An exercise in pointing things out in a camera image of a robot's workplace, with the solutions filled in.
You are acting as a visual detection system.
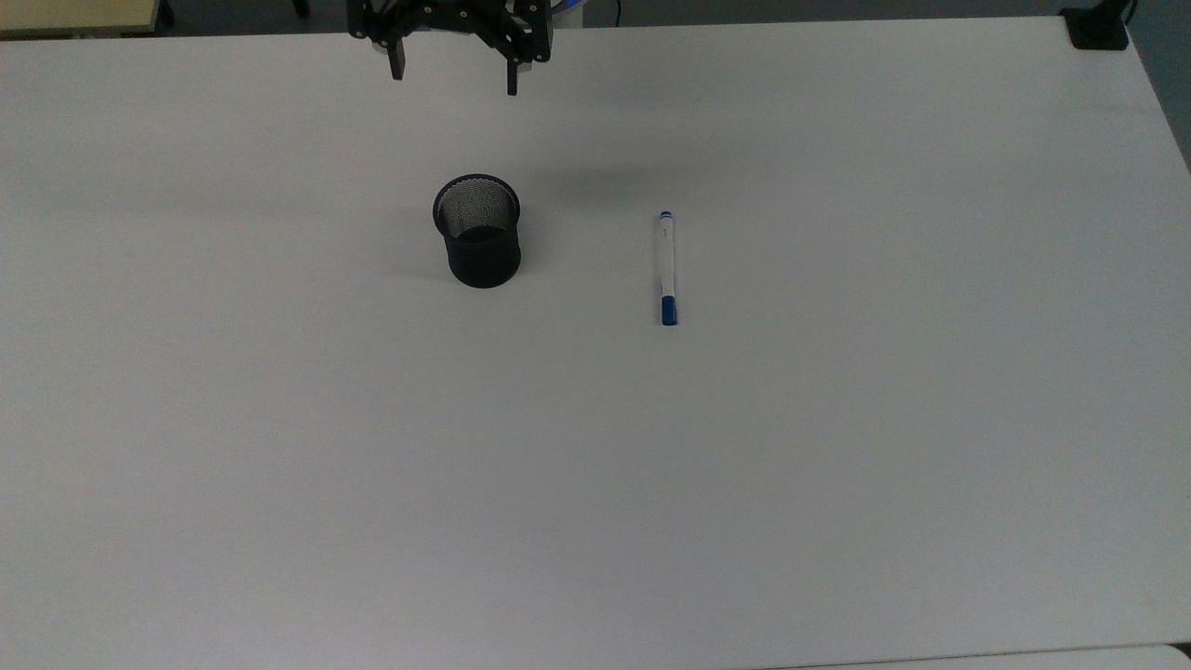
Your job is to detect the black mesh pen cup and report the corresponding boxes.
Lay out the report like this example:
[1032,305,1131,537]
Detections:
[432,173,522,289]

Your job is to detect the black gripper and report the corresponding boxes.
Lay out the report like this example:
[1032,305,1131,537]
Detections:
[348,0,555,98]

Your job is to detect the white marker with blue cap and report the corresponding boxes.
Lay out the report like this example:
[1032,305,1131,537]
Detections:
[658,210,679,328]

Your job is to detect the black clamped camera stand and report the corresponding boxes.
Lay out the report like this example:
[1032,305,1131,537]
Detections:
[1060,0,1138,51]

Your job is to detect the light wooden side table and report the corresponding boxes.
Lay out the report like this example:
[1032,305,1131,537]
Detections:
[0,0,161,39]

